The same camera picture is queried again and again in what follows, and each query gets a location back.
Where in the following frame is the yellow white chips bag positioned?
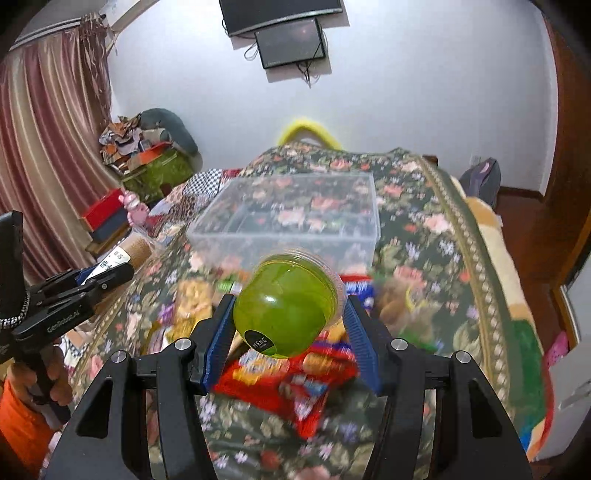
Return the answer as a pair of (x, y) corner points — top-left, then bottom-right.
(165, 278), (213, 343)

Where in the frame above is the green-edged nut snack pack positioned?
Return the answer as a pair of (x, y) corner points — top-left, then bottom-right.
(374, 277), (442, 353)

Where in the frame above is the clear plastic storage box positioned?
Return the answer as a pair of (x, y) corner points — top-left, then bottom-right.
(186, 173), (381, 274)

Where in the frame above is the red snack bag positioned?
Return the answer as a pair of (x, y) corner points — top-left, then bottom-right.
(214, 342), (358, 440)

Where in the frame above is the blue snack bag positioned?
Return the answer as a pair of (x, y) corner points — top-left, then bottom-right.
(341, 274), (375, 312)

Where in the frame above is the green round jelly cup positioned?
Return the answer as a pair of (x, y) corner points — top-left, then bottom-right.
(233, 249), (346, 359)

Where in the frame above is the left hand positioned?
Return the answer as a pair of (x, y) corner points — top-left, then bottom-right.
(6, 345), (74, 409)

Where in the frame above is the red box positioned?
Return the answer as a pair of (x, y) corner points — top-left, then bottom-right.
(79, 188), (123, 232)

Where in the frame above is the pink plush toy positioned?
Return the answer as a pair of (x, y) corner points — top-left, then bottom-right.
(118, 190), (149, 227)

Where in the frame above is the green patterned bag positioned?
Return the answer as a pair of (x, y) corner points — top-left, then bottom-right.
(121, 148), (194, 204)

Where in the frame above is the patchwork quilt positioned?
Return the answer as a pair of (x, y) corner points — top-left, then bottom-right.
(144, 169), (242, 237)

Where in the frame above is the striped pink curtain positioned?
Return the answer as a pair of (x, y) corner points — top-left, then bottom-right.
(1, 14), (118, 284)

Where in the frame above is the floral bedspread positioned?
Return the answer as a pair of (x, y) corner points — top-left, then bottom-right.
(68, 140), (555, 480)

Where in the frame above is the grey cushion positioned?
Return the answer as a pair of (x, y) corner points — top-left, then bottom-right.
(140, 108), (198, 157)

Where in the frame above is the brown wooden door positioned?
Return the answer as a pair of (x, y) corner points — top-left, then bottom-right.
(544, 21), (590, 288)

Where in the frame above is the grey backpack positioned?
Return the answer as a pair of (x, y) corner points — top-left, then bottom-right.
(460, 158), (501, 209)

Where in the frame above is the black wall television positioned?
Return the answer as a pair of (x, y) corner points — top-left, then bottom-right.
(218, 0), (342, 36)

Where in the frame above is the small black wall monitor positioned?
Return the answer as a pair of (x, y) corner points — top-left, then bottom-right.
(254, 18), (325, 70)

